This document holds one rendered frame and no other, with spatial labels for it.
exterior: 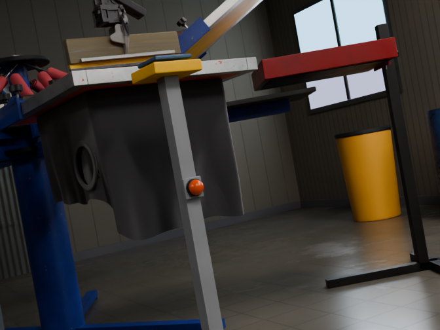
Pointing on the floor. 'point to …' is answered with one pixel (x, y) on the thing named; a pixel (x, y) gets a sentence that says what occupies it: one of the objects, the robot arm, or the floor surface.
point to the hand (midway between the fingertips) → (124, 51)
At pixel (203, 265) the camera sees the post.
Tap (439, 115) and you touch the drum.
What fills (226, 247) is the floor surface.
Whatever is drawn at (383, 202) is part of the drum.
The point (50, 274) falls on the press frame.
